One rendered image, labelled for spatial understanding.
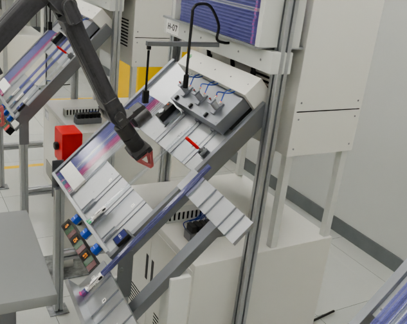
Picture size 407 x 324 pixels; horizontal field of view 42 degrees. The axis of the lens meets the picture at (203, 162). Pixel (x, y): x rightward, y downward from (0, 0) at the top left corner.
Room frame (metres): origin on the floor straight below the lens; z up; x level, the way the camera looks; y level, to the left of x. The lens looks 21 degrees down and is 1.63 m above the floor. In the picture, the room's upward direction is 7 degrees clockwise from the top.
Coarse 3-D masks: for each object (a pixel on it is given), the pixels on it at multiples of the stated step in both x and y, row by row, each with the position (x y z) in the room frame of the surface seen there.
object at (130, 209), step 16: (96, 176) 1.87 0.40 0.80; (112, 176) 1.82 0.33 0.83; (80, 192) 1.83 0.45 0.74; (96, 192) 1.78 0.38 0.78; (112, 192) 1.73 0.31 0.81; (128, 192) 1.69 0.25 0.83; (96, 208) 1.70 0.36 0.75; (112, 208) 1.66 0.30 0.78; (128, 208) 1.61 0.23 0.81; (144, 208) 1.57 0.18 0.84; (96, 224) 1.62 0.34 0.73; (112, 224) 1.58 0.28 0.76; (128, 224) 1.54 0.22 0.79; (112, 240) 1.52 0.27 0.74
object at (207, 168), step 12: (204, 168) 1.38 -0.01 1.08; (192, 180) 1.37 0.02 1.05; (180, 192) 1.35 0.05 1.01; (168, 204) 1.34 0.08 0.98; (156, 216) 1.32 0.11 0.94; (144, 228) 1.31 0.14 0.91; (132, 240) 1.29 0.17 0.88; (120, 252) 1.28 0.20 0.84; (108, 264) 1.27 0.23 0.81; (84, 288) 1.24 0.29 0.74
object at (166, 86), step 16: (176, 64) 2.27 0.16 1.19; (160, 80) 2.22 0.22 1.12; (176, 80) 2.15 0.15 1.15; (160, 96) 2.11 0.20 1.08; (144, 128) 1.98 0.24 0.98; (160, 128) 1.92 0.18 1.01; (176, 128) 1.87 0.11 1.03; (208, 128) 1.77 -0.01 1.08; (160, 144) 1.83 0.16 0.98; (176, 144) 1.78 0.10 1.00; (208, 144) 1.69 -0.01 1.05; (192, 160) 1.66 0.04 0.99
